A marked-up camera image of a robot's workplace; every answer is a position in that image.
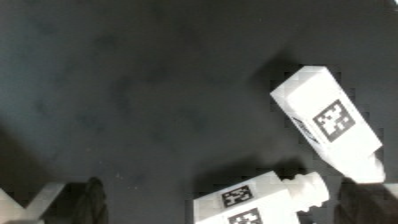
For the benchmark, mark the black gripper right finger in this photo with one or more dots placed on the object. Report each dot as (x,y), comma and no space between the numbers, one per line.
(368,203)

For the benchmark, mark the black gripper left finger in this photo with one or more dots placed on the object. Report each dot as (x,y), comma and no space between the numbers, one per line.
(69,203)

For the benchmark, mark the white leg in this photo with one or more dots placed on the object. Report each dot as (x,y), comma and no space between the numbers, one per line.
(322,112)
(263,200)

